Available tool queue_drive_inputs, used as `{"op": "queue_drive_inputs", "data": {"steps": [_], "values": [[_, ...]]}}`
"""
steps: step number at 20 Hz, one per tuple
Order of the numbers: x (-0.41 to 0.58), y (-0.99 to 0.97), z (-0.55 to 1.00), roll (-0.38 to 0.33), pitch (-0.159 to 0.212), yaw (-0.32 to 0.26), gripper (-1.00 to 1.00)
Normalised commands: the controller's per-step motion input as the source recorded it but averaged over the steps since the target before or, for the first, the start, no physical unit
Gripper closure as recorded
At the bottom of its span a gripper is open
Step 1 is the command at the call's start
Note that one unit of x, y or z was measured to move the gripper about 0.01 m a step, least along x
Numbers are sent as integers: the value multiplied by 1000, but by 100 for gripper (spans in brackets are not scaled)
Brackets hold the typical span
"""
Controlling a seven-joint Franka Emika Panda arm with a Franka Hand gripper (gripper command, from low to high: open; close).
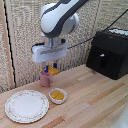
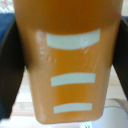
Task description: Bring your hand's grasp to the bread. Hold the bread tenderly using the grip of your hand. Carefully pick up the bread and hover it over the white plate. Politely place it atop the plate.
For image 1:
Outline orange bread roll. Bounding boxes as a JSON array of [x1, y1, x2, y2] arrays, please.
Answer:
[[50, 89, 61, 100], [55, 92, 65, 101]]

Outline white floral rim plate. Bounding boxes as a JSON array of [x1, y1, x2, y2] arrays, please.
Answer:
[[4, 89, 51, 125]]

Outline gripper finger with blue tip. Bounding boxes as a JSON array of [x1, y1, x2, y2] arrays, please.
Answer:
[[53, 60, 59, 69], [44, 64, 50, 74]]

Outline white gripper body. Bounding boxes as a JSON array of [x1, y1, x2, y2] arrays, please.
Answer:
[[31, 37, 69, 65]]

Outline pink mug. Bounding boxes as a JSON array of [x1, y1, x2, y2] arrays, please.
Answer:
[[39, 69, 55, 88]]

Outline black box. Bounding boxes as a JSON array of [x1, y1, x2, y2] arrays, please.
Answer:
[[85, 28, 128, 81]]

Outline black cable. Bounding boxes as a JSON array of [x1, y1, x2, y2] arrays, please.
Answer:
[[66, 9, 128, 50]]

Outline white bowl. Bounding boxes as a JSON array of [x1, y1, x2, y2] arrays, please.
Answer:
[[48, 87, 69, 105]]

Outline long orange bread white stripes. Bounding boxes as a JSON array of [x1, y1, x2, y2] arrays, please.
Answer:
[[47, 65, 61, 77]]

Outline woven folding screen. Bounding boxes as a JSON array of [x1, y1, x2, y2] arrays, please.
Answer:
[[0, 0, 128, 91]]

